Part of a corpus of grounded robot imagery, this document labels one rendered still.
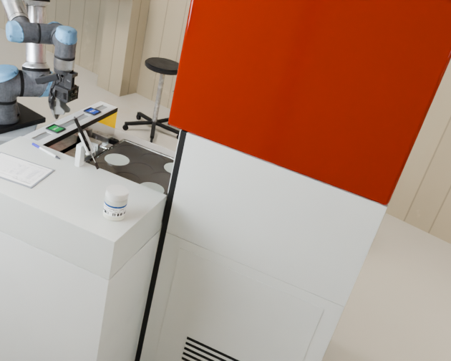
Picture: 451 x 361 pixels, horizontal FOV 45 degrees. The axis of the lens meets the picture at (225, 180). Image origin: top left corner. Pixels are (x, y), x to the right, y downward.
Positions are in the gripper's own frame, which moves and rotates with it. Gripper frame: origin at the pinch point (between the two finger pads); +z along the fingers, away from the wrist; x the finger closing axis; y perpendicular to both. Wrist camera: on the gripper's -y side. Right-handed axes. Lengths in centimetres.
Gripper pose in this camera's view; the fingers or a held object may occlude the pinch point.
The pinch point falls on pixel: (55, 115)
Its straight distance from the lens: 224.8
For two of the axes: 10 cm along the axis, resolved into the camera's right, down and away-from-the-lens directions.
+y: 9.1, 3.5, -2.2
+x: 3.5, -3.8, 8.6
